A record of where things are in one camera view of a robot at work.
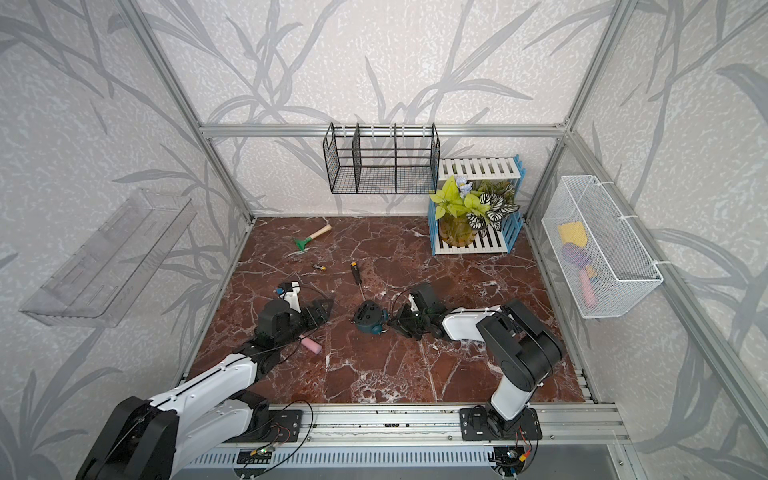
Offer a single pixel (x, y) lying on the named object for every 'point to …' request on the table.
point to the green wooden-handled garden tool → (301, 244)
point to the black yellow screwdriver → (356, 274)
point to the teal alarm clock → (369, 317)
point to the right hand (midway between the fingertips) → (386, 321)
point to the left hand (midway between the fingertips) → (327, 304)
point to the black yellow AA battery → (320, 267)
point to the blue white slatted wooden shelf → (482, 169)
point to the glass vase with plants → (464, 209)
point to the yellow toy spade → (573, 232)
